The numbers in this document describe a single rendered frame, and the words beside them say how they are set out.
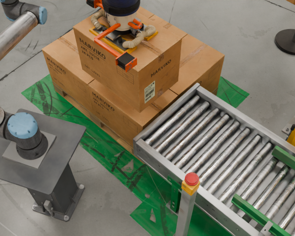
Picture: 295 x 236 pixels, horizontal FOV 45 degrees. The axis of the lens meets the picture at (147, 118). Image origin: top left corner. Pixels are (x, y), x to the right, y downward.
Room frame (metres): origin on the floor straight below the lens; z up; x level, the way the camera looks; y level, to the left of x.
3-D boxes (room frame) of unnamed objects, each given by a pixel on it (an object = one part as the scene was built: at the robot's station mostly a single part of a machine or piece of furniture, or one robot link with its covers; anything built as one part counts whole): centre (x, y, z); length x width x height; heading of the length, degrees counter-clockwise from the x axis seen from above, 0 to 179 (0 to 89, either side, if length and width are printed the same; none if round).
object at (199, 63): (2.24, 0.12, 0.34); 1.20 x 1.00 x 0.40; 46
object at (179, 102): (1.56, -0.15, 0.58); 0.70 x 0.03 x 0.06; 136
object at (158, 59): (1.81, 0.12, 0.91); 0.60 x 0.40 x 0.40; 46
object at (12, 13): (1.61, 0.70, 1.46); 0.12 x 0.09 x 0.12; 73
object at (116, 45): (1.74, 0.21, 1.14); 0.34 x 0.10 x 0.05; 46
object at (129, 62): (1.41, 0.11, 1.24); 0.09 x 0.08 x 0.05; 136
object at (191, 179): (0.80, -0.21, 1.02); 0.07 x 0.07 x 0.04
